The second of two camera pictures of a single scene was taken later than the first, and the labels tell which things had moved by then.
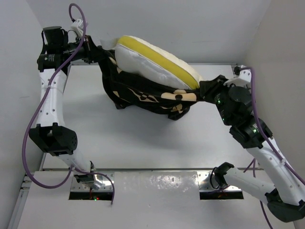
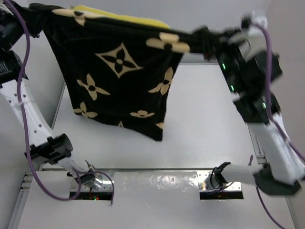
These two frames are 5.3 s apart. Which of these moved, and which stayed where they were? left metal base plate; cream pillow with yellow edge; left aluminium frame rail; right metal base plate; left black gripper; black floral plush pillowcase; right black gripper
Moved: right black gripper; black floral plush pillowcase; left black gripper; cream pillow with yellow edge
Stayed: right metal base plate; left aluminium frame rail; left metal base plate
